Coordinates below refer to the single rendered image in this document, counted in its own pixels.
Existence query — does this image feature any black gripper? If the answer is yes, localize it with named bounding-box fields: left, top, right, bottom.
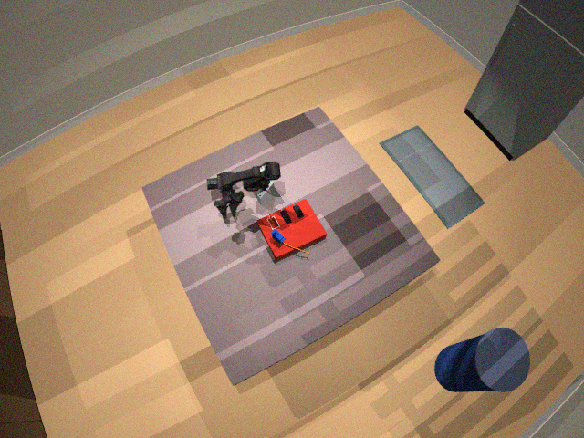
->
left=214, top=187, right=242, bottom=220

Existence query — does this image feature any blue micro servo with orange cable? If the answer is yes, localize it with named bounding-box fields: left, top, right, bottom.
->
left=270, top=229, right=309, bottom=254

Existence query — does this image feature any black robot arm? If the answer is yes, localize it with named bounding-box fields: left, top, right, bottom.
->
left=206, top=162, right=281, bottom=202

